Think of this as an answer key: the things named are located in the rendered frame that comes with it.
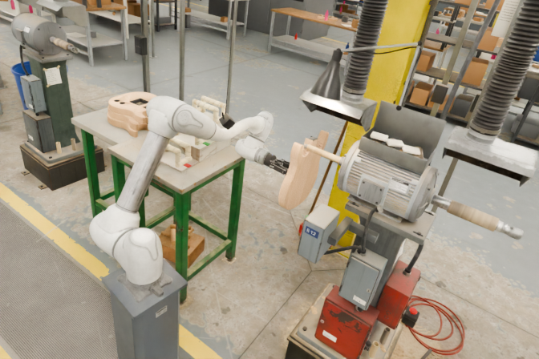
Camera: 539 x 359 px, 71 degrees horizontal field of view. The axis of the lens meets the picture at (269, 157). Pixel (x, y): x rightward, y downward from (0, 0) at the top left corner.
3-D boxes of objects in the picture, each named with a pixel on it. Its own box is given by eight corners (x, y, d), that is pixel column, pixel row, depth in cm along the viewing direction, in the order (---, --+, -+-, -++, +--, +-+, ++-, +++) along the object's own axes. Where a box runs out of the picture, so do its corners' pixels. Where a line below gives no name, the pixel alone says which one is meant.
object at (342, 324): (365, 348, 199) (383, 302, 181) (355, 367, 189) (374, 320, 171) (323, 322, 210) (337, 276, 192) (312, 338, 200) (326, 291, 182)
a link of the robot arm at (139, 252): (142, 292, 159) (139, 254, 148) (114, 270, 167) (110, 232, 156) (171, 270, 171) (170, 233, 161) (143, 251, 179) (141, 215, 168)
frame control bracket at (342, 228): (351, 225, 177) (354, 219, 175) (334, 247, 163) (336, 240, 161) (344, 222, 179) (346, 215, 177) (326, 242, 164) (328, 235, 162)
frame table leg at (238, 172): (234, 259, 285) (245, 157, 240) (230, 263, 280) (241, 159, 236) (228, 256, 287) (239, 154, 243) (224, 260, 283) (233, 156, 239)
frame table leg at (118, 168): (131, 260, 271) (123, 151, 227) (125, 264, 267) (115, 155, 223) (127, 256, 274) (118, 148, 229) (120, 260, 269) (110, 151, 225)
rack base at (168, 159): (199, 163, 222) (199, 161, 221) (181, 173, 210) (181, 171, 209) (164, 147, 232) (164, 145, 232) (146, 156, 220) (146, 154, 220)
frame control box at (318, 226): (360, 263, 176) (375, 219, 163) (342, 291, 160) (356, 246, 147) (314, 239, 187) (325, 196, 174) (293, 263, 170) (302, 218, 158)
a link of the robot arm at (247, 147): (250, 161, 209) (261, 139, 209) (228, 151, 215) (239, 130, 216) (258, 164, 218) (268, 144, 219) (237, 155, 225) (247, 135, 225)
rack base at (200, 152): (216, 153, 234) (217, 139, 229) (199, 163, 221) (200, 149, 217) (183, 139, 245) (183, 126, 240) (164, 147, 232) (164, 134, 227)
